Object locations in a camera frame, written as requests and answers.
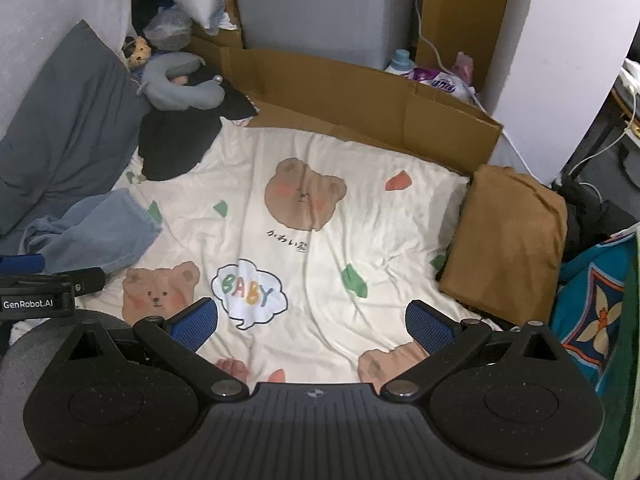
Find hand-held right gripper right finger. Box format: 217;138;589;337
379;300;581;402

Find blue capped detergent bottle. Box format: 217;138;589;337
384;49;413;75

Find tall cardboard box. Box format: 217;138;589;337
415;0;516;91

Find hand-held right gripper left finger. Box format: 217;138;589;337
47;297;249;402

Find black garment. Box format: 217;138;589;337
137;67;258;183

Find small brown plush toy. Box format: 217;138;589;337
122;35;153;71

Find flat brown cardboard sheet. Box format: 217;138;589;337
185;35;505;178

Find grey blue duvet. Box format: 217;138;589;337
0;20;151;236

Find black bag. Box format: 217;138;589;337
552;180;631;261

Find grey neck pillow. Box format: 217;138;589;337
137;52;226;111

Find cream bear printed bed sheet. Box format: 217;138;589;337
10;115;506;396

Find light blue jeans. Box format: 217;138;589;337
20;190;163;276

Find teal patterned garment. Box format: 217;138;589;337
550;232;640;396

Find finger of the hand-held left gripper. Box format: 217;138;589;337
0;267;107;295
0;254;46;275

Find pale green cloth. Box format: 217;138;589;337
600;230;640;480

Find white cable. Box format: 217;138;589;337
414;0;551;186
565;125;640;186

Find clear plastic bag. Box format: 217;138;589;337
145;10;193;51

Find small floral cloth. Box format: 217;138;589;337
229;104;261;130

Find pink packet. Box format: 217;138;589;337
452;51;475;83

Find folded brown garment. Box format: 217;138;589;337
437;164;568;323

